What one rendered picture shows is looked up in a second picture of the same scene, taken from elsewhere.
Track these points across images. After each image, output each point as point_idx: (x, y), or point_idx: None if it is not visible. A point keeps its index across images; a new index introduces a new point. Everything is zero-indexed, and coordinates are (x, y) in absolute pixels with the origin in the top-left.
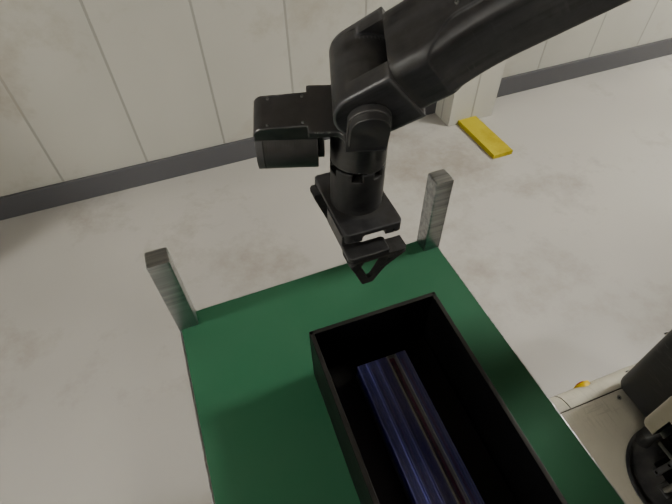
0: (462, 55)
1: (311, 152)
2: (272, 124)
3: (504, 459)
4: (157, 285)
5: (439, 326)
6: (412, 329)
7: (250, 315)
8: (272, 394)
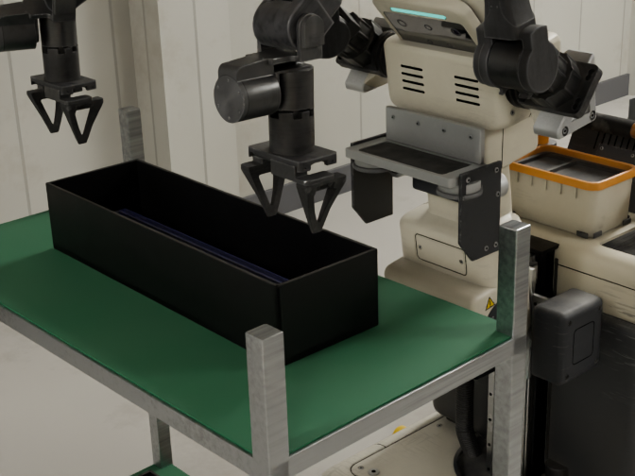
0: None
1: (31, 32)
2: (8, 14)
3: (208, 226)
4: None
5: (147, 181)
6: (129, 202)
7: None
8: (21, 261)
